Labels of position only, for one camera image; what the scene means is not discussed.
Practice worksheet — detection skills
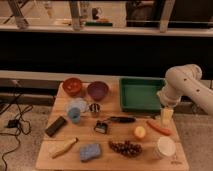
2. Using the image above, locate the green plastic tray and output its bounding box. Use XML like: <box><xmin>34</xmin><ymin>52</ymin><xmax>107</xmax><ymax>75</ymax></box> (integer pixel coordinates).
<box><xmin>119</xmin><ymin>78</ymin><xmax>164</xmax><ymax>113</ymax></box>

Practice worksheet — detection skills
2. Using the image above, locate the black power adapter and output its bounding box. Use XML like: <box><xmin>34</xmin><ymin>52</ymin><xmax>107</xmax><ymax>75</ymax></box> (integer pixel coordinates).
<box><xmin>7</xmin><ymin>119</ymin><xmax>19</xmax><ymax>128</ymax></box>

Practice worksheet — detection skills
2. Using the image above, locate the black power cable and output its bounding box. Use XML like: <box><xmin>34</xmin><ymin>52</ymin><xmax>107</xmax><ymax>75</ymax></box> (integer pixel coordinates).
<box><xmin>0</xmin><ymin>93</ymin><xmax>34</xmax><ymax>171</ymax></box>

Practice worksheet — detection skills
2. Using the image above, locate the wooden cutting board table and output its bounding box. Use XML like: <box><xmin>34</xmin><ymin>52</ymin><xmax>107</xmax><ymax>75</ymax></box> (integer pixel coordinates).
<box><xmin>35</xmin><ymin>81</ymin><xmax>190</xmax><ymax>171</ymax></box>

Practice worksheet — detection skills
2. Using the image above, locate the blue plastic cup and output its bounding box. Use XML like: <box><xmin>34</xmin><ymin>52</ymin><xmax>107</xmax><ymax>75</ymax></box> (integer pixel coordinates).
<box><xmin>68</xmin><ymin>108</ymin><xmax>80</xmax><ymax>124</ymax></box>

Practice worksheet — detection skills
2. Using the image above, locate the blue sponge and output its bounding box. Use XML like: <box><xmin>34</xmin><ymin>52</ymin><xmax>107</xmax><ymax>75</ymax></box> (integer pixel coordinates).
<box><xmin>80</xmin><ymin>143</ymin><xmax>101</xmax><ymax>162</ymax></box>

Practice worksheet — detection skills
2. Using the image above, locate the yellow orange fruit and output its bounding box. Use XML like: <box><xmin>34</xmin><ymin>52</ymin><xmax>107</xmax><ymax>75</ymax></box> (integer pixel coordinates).
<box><xmin>134</xmin><ymin>126</ymin><xmax>146</xmax><ymax>139</ymax></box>

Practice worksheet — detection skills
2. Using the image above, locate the black handled tool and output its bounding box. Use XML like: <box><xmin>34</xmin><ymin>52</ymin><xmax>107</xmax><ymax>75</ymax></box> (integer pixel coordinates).
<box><xmin>102</xmin><ymin>116</ymin><xmax>136</xmax><ymax>123</ymax></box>

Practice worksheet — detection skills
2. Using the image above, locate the purple bowl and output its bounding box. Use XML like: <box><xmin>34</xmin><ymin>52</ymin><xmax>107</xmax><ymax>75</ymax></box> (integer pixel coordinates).
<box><xmin>87</xmin><ymin>81</ymin><xmax>109</xmax><ymax>101</ymax></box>

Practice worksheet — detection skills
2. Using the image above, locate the small metal cup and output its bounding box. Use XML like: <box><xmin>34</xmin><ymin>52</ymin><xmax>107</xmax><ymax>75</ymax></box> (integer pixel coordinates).
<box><xmin>89</xmin><ymin>103</ymin><xmax>100</xmax><ymax>117</ymax></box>

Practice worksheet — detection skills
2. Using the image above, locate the small black square object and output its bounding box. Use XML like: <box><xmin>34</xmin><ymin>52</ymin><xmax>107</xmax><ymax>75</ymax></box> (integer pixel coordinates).
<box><xmin>94</xmin><ymin>121</ymin><xmax>108</xmax><ymax>134</ymax></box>

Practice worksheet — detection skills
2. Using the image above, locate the orange carrot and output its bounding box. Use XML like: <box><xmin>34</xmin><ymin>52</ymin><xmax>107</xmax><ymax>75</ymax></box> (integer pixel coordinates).
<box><xmin>146</xmin><ymin>120</ymin><xmax>172</xmax><ymax>136</ymax></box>

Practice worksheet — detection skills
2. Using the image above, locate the red bowl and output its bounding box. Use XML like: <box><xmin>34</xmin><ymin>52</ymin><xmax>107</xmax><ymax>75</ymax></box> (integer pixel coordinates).
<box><xmin>62</xmin><ymin>77</ymin><xmax>82</xmax><ymax>96</ymax></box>

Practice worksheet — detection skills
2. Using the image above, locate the white lidded container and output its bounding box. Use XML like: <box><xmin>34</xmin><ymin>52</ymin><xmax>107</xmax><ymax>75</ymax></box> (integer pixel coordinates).
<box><xmin>154</xmin><ymin>136</ymin><xmax>176</xmax><ymax>159</ymax></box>

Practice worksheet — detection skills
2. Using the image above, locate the bunch of dark grapes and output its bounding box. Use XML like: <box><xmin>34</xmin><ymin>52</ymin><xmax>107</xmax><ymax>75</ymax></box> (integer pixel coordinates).
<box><xmin>108</xmin><ymin>141</ymin><xmax>142</xmax><ymax>158</ymax></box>

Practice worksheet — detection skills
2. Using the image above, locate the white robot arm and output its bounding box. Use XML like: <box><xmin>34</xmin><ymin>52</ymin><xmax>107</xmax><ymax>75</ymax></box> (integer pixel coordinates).
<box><xmin>157</xmin><ymin>64</ymin><xmax>213</xmax><ymax>116</ymax></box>

